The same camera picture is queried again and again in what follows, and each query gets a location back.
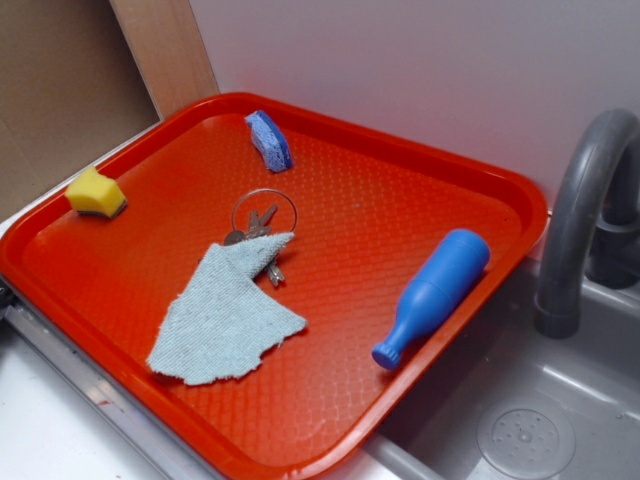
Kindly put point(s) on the light blue cloth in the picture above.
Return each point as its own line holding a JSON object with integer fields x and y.
{"x": 219, "y": 327}

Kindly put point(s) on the silver keys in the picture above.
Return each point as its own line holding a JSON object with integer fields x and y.
{"x": 258, "y": 226}

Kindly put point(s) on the blue plastic bottle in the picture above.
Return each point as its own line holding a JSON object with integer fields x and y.
{"x": 433, "y": 294}

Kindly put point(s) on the wooden board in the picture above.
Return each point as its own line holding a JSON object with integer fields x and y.
{"x": 167, "y": 47}

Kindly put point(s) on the grey plastic faucet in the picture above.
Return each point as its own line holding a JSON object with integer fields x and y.
{"x": 594, "y": 229}

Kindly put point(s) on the yellow sponge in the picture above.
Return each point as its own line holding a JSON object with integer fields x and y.
{"x": 96, "y": 194}

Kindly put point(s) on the red plastic tray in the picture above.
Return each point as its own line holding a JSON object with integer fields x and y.
{"x": 367, "y": 209}

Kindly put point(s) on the blue sponge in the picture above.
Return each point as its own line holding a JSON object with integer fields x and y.
{"x": 269, "y": 141}

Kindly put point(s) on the grey plastic sink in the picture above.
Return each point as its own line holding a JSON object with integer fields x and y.
{"x": 505, "y": 402}

